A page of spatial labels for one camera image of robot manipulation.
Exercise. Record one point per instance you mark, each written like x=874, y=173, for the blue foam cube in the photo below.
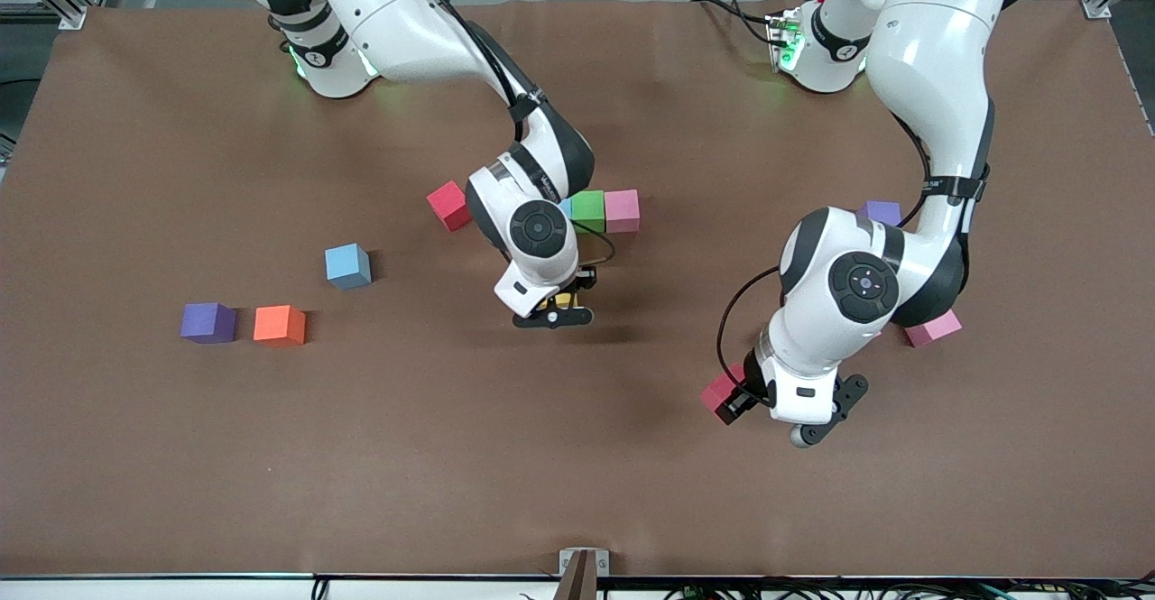
x=566, y=208
x=347, y=264

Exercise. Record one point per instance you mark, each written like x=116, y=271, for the red foam cube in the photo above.
x=447, y=205
x=717, y=392

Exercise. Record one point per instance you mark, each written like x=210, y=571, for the purple foam cube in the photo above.
x=206, y=321
x=882, y=212

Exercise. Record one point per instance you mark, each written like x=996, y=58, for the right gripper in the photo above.
x=586, y=279

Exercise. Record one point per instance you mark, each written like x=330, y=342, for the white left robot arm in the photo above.
x=938, y=59

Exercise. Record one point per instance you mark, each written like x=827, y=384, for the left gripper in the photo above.
x=748, y=395

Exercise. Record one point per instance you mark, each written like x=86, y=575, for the pink foam cube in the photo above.
x=934, y=329
x=622, y=210

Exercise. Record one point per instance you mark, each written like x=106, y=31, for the green foam cube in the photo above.
x=589, y=212

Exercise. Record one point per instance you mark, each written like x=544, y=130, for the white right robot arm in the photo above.
x=406, y=23

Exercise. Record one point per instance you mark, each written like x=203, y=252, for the brown table mat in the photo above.
x=577, y=474

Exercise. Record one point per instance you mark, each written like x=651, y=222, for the orange foam cube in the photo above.
x=278, y=324

